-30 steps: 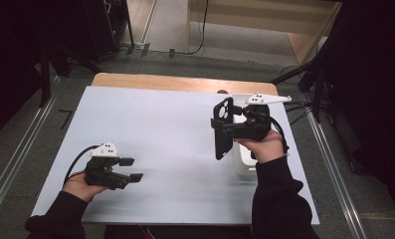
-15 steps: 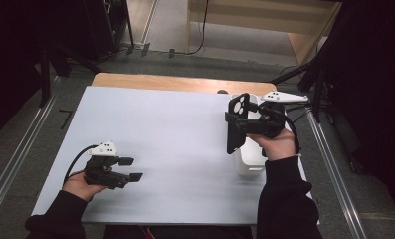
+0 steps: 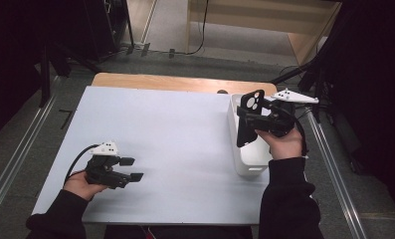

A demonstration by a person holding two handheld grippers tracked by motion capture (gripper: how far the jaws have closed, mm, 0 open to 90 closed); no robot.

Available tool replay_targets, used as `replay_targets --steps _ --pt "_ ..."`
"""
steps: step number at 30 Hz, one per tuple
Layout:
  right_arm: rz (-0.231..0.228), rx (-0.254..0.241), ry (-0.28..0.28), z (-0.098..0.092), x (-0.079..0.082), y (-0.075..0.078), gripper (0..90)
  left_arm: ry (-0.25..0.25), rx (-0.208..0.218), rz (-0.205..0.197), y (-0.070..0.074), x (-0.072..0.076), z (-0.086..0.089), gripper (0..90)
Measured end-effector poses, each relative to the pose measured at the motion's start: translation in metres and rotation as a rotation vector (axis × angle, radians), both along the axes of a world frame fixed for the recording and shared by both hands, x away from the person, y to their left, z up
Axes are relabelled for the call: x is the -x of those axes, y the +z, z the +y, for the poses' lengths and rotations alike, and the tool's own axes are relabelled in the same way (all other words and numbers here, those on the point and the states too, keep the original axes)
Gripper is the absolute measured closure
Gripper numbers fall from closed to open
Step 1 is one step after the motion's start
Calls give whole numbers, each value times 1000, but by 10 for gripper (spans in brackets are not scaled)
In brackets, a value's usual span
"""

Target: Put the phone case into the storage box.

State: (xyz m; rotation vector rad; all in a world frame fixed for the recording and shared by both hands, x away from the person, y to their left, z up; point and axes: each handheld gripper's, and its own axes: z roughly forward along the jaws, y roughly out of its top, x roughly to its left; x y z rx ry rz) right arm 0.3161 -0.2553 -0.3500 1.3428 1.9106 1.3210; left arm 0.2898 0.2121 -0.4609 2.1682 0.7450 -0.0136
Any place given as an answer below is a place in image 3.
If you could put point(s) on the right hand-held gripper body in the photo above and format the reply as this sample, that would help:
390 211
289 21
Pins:
279 119

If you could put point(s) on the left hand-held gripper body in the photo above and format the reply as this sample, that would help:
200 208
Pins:
102 172

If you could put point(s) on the black phone case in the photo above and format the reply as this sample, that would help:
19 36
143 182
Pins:
243 137

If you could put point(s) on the white plastic container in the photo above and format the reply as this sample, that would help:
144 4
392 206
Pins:
251 159

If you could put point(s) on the person's left hand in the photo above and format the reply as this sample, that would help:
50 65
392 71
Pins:
80 187

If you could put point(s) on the person's right hand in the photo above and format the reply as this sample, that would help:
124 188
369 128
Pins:
284 146

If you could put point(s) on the small dark round object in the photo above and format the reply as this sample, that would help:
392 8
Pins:
222 91

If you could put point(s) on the white board sheet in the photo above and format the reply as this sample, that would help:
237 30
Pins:
168 149

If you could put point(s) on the black metal stand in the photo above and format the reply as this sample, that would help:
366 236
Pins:
45 76
304 71

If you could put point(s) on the wooden table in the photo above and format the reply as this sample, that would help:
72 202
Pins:
171 82

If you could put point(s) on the light wooden shelf unit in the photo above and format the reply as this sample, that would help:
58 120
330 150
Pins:
261 20

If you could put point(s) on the black cabinet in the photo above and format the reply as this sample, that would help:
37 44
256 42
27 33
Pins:
98 26

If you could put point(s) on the metal floor rail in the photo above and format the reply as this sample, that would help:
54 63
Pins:
16 149
337 172

